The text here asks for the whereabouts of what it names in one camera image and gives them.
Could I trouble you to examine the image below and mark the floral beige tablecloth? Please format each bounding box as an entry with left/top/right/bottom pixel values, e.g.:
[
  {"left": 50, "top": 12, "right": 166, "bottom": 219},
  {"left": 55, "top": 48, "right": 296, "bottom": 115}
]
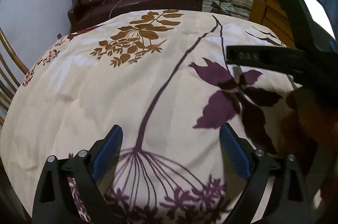
[{"left": 1, "top": 10, "right": 295, "bottom": 223}]

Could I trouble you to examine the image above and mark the white cable on sofa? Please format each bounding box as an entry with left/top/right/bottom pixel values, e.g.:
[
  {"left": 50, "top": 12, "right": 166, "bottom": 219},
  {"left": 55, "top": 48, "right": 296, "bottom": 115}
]
[{"left": 101, "top": 0, "right": 129, "bottom": 20}]

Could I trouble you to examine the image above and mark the wooden TV cabinet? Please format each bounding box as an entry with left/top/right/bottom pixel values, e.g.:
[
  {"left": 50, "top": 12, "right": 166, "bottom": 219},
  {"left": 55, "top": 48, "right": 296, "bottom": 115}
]
[{"left": 249, "top": 0, "right": 296, "bottom": 48}]

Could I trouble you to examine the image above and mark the wooden chair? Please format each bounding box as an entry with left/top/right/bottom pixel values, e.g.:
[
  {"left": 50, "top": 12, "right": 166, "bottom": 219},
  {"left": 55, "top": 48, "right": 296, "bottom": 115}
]
[{"left": 1, "top": 29, "right": 29, "bottom": 113}]

